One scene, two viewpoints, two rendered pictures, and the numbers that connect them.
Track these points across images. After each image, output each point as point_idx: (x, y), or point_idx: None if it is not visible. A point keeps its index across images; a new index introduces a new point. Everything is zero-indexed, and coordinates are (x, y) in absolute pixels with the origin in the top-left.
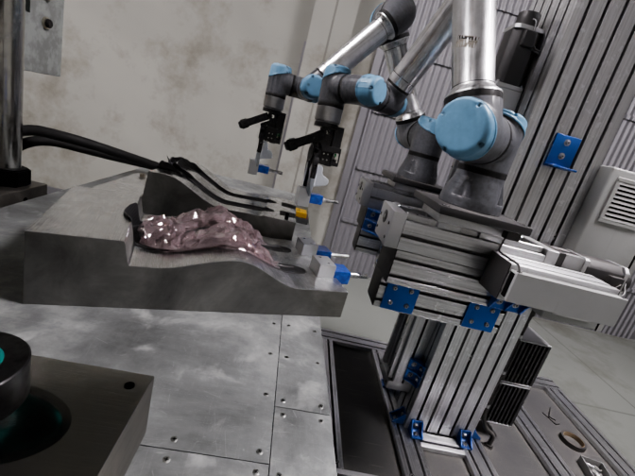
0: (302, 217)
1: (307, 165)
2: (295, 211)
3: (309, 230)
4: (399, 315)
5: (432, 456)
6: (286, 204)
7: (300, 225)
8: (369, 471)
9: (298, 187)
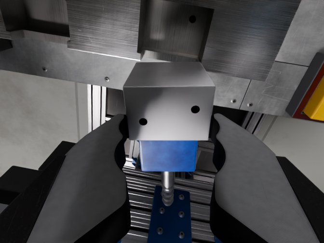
0: (305, 104)
1: (239, 215)
2: (109, 52)
3: (234, 106)
4: (178, 175)
5: (128, 139)
6: (208, 32)
7: (275, 90)
8: (112, 98)
9: (178, 82)
